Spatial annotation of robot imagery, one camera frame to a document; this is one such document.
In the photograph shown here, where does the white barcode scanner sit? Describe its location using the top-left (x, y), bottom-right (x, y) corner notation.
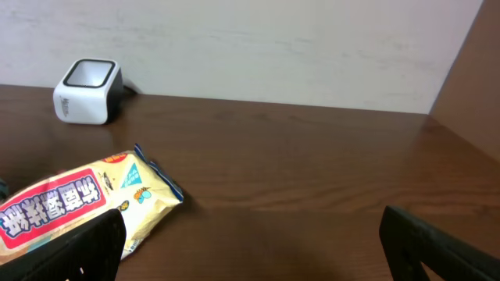
top-left (53, 58), bottom-right (124, 125)

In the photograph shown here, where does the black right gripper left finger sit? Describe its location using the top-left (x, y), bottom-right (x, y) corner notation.
top-left (1, 209), bottom-right (126, 281)

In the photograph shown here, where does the cream snack chips bag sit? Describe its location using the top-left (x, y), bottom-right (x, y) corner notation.
top-left (1, 145), bottom-right (184, 264)

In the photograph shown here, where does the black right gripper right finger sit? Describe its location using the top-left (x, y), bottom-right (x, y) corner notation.
top-left (379, 205), bottom-right (499, 281)

